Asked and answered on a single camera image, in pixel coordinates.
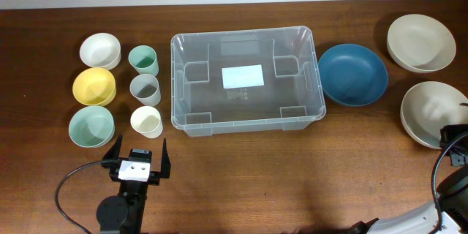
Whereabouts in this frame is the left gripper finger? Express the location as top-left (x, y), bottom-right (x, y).
top-left (102, 135), bottom-right (123, 167)
top-left (151, 139), bottom-right (171, 179)

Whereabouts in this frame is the mint green small bowl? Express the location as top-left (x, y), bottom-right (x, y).
top-left (69, 106), bottom-right (115, 148)

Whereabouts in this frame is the beige plate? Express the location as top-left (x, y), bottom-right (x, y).
top-left (387, 14), bottom-right (456, 73)
top-left (400, 81), bottom-right (467, 149)

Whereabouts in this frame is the dark blue plate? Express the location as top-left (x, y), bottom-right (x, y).
top-left (318, 44), bottom-right (389, 107)

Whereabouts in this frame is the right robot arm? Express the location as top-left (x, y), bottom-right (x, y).
top-left (345, 124), bottom-right (467, 234)

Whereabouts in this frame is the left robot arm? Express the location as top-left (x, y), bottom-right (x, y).
top-left (96, 135), bottom-right (171, 233)

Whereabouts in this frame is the cream white cup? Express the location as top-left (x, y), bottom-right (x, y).
top-left (130, 106), bottom-right (163, 139)

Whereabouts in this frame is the grey cup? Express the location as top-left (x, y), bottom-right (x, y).
top-left (129, 74), bottom-right (161, 106)

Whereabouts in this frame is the yellow small bowl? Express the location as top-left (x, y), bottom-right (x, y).
top-left (72, 68), bottom-right (116, 106)

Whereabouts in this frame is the mint green cup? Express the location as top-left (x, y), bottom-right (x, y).
top-left (129, 45), bottom-right (159, 76)

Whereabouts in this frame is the white small bowl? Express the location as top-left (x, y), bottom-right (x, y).
top-left (79, 33), bottom-right (121, 70)

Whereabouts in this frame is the white label in bin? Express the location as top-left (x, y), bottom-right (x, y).
top-left (222, 64), bottom-right (264, 89)

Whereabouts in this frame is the clear plastic storage bin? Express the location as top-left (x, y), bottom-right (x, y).
top-left (170, 26), bottom-right (326, 137)

